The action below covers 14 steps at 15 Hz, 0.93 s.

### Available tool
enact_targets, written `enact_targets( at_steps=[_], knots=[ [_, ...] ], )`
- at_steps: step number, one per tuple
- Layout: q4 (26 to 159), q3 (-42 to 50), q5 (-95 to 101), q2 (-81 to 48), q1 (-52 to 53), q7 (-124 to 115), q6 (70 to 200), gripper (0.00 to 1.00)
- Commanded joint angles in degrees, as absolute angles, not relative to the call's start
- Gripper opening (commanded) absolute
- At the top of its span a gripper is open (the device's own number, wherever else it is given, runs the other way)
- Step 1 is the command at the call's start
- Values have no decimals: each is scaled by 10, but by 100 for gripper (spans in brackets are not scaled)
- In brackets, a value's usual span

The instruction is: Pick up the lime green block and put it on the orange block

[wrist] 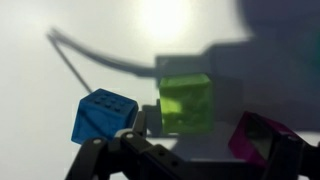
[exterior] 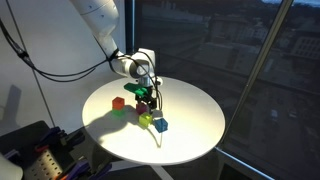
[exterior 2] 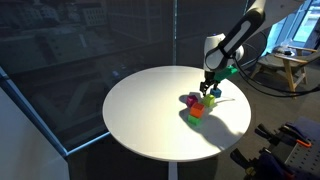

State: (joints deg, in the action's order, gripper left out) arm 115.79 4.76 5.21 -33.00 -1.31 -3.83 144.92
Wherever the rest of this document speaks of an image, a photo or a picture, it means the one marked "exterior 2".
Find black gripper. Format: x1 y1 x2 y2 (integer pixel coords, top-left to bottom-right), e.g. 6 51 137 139
199 68 221 97

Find lime green block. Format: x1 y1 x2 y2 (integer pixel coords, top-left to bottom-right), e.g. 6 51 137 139
202 93 217 108

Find magenta block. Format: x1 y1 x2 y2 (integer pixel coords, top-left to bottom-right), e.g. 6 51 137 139
185 94 199 108

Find orange block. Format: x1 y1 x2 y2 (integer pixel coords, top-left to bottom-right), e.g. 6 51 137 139
189 102 206 119

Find dark green block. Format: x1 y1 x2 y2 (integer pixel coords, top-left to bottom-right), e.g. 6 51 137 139
187 114 203 127

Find wooden armchair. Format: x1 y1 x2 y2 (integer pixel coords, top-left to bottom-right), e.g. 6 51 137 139
248 44 320 100

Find pale clutter bundle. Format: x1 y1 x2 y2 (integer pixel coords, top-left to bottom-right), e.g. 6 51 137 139
275 40 297 57

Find metal window mullion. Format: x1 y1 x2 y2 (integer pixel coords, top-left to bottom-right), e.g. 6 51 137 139
0 66 69 158

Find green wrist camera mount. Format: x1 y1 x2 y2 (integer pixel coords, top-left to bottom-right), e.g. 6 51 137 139
213 65 240 83

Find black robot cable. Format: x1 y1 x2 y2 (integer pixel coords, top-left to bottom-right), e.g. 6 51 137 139
233 31 320 100

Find white table pedestal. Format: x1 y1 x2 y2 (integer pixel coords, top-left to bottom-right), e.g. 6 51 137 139
167 161 179 180

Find purple spring clamp orange handles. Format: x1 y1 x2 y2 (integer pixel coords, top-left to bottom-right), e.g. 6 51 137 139
254 121 313 149
230 148 297 180

